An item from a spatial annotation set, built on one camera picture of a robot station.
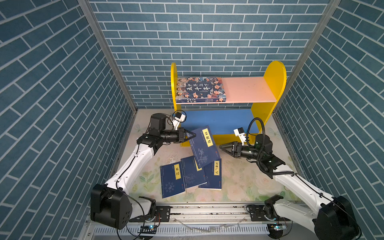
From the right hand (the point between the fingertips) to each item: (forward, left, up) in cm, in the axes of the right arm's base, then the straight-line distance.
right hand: (220, 147), depth 72 cm
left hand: (+3, +13, +4) cm, 14 cm away
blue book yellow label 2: (-9, +26, -23) cm, 36 cm away
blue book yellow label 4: (-1, 0, -23) cm, 23 cm away
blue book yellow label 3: (-7, +13, -22) cm, 26 cm away
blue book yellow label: (0, +8, -1) cm, 8 cm away
